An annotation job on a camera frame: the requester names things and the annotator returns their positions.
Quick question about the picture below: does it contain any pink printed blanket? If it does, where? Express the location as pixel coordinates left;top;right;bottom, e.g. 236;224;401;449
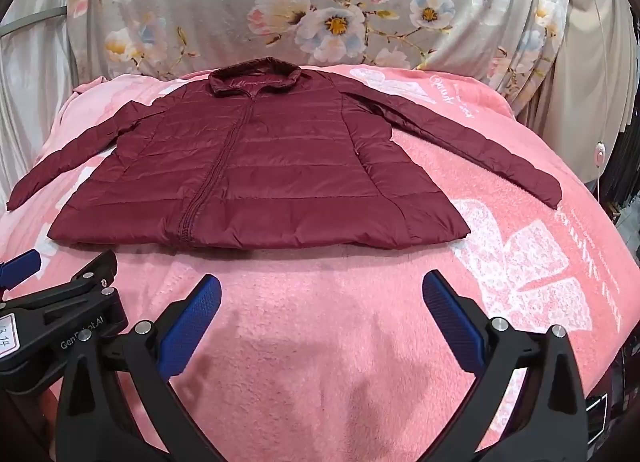
0;63;640;462

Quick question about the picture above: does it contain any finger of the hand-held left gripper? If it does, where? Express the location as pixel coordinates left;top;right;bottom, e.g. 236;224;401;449
7;250;119;315
0;249;42;290

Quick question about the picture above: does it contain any beige curtain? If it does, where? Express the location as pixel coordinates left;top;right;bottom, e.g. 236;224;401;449
512;0;640;205

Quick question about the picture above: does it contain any dark box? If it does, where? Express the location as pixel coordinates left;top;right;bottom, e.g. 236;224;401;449
582;342;632;449

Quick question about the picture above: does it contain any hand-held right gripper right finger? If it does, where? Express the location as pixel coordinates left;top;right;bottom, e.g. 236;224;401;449
422;270;589;462

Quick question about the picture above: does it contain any grey floral sheet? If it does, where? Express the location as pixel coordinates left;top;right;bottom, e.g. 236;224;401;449
65;0;573;92

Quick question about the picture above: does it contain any maroon puffer jacket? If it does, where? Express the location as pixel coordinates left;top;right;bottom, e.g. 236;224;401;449
6;56;563;249

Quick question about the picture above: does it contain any white curtain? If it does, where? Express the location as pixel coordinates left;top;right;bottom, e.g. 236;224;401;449
0;0;83;203

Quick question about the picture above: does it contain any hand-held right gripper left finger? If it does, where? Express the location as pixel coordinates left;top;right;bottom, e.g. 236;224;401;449
56;273;223;462

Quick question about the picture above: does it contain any metal rail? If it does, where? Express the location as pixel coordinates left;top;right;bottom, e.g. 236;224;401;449
0;6;68;38

